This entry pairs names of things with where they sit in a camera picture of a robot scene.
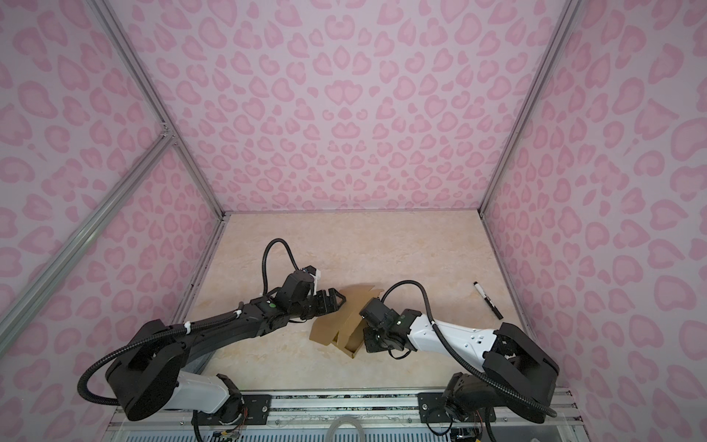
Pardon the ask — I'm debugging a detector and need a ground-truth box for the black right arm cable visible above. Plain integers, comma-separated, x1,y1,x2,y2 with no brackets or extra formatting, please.
380,279,559,418

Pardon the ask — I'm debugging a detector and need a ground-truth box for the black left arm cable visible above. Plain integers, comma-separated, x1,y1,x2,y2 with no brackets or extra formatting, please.
75,238,302,407

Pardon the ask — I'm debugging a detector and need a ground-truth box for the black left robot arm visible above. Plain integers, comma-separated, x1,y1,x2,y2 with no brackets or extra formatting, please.
106,266,346,425

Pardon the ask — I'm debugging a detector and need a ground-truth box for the aluminium frame post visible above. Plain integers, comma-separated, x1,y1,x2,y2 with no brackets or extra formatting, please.
86,0,226,220
478,0,585,220

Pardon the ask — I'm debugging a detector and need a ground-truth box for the brown cardboard paper box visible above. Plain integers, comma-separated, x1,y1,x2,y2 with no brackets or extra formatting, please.
309,285,383,358

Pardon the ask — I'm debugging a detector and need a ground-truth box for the black marker pen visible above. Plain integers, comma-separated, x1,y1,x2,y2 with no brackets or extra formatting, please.
473,281,504,320

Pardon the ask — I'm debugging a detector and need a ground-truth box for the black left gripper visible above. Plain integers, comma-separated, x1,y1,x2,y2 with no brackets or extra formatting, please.
291,286,348,320

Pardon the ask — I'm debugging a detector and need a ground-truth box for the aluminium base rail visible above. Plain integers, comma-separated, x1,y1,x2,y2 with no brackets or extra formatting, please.
104,389,587,442

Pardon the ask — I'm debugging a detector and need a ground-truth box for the aluminium frame post right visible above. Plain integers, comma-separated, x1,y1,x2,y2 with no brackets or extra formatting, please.
478,0,585,220

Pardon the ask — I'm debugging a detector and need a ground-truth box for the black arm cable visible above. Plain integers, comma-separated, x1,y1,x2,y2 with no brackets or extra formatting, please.
75,238,302,407
380,279,559,418

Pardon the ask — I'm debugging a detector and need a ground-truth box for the aluminium frame post left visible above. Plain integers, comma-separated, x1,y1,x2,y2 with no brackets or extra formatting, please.
86,0,226,220

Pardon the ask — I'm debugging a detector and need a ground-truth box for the diagonal aluminium frame bar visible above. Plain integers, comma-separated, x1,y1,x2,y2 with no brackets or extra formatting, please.
1,130,174,355

